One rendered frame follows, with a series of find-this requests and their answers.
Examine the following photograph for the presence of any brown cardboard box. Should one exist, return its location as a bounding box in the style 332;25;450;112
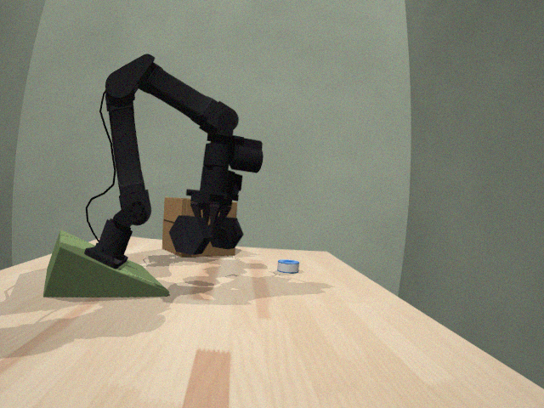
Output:
162;197;237;258

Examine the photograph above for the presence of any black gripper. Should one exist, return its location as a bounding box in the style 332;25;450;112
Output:
186;166;239;239

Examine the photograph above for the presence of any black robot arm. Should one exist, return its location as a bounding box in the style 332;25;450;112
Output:
84;54;264;269

